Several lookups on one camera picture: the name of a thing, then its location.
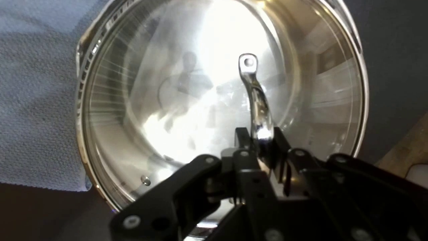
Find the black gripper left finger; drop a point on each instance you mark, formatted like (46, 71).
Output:
(188, 196)

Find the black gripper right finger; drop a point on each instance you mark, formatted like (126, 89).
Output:
(356, 201)

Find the glass lid with steel rim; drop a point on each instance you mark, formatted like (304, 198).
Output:
(156, 89)

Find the stainless steel pot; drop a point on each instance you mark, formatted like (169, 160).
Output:
(201, 229)

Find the wooden robot mounting platform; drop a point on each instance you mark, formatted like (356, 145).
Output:
(410, 152)

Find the blue cloth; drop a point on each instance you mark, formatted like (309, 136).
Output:
(35, 89)

